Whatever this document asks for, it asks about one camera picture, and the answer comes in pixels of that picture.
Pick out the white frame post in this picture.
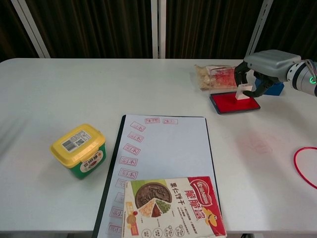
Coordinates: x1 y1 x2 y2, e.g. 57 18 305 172
11 0 52 59
245 0 274 60
151 0 167 60

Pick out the red ink pad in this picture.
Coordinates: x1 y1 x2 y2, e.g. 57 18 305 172
209 90 261 115

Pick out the biscuit box with cake picture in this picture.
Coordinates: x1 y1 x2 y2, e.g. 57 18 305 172
122 176 228 238

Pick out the blue building block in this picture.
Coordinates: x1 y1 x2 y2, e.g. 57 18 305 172
254 76 285 96

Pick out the dark pleated curtain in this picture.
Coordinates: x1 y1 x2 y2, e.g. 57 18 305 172
0 0 317 65

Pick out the white stamped paper sheet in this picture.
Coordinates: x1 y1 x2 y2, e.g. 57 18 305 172
98 115 216 238

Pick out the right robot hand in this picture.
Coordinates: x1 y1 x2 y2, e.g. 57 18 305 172
234 49 302 99

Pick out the red rubber ring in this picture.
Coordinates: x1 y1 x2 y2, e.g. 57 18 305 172
294 146 317 189

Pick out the white board with stickers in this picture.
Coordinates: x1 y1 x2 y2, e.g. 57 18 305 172
92 114 223 238

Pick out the clear snack bag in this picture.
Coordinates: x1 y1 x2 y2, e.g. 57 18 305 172
194 63 240 92

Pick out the yellow lidded green tub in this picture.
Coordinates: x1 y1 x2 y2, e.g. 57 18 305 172
49 123 106 180

